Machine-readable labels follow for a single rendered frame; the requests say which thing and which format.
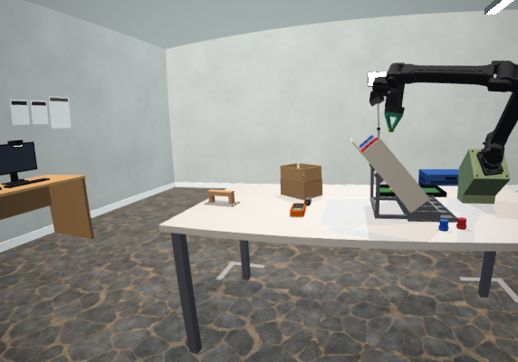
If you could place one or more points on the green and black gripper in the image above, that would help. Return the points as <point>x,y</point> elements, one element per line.
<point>396,112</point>

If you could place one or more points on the orange digital multimeter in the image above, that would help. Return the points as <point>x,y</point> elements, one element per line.
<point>297,210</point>

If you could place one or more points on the brown cardboard box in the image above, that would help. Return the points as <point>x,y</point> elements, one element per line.
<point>301,182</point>

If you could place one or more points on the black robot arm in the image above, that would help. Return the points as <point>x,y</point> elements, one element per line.
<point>492,155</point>

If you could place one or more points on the red plug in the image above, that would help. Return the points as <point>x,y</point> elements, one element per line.
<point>461,223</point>

